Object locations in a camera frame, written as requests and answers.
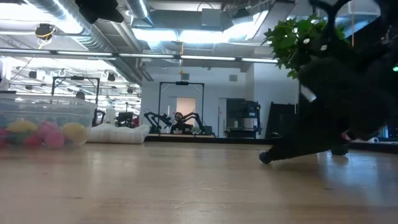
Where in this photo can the black upright panel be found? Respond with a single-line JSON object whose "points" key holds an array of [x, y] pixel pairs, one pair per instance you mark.
{"points": [[275, 118]]}

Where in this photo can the toy blackberry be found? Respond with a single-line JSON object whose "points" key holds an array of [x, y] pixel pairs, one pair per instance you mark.
{"points": [[339, 151]]}

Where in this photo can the black aluminium rig frame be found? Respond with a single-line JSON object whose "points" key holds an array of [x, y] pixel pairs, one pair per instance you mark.
{"points": [[202, 139]]}

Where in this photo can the black round ceiling fixture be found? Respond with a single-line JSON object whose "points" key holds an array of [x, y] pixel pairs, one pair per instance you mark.
{"points": [[45, 31]]}

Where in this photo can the clear plastic tupperware container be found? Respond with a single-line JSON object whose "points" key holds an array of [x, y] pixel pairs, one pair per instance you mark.
{"points": [[46, 109]]}

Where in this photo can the folded white checked towel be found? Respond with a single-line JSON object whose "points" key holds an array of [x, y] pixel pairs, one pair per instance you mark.
{"points": [[118, 133]]}

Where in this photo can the silver ventilation duct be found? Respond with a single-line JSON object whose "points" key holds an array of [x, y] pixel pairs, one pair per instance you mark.
{"points": [[102, 40]]}

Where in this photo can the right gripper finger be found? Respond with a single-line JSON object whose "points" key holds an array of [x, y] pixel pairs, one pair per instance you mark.
{"points": [[298, 149]]}

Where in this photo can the black equipment cart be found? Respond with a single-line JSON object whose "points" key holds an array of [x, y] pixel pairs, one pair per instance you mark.
{"points": [[244, 115]]}

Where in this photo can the black background robot arm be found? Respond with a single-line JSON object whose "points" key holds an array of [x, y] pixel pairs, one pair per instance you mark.
{"points": [[157, 119], [196, 119]]}

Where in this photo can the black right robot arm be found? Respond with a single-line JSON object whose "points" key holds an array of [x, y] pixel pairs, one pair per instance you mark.
{"points": [[376, 31]]}

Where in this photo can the pale door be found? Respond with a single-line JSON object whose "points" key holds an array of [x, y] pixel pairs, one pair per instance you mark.
{"points": [[185, 115]]}

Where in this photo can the black background rig frame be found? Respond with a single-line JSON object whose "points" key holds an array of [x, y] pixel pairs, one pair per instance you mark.
{"points": [[182, 83], [74, 77]]}

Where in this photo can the grey ceiling box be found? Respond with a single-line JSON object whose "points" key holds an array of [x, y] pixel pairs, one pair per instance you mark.
{"points": [[211, 17]]}

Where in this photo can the person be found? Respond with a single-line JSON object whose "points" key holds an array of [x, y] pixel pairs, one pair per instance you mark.
{"points": [[178, 117]]}

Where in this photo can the green leafy plant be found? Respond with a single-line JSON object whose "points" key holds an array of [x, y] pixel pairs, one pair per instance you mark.
{"points": [[289, 40]]}

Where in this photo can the long ceiling light strip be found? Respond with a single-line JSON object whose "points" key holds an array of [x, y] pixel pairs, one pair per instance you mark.
{"points": [[149, 56]]}

